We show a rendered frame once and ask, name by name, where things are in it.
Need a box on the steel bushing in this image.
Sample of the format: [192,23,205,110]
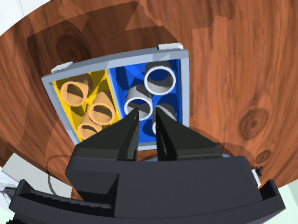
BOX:
[144,60,176,95]
[124,85,153,121]
[152,103,177,134]

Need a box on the bronze bushing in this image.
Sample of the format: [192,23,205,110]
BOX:
[61,73,93,106]
[89,90,116,125]
[77,111,103,139]

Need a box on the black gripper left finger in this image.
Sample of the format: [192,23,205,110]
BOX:
[71,107,139,161]

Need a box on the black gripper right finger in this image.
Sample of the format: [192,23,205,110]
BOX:
[155,107,223,161]

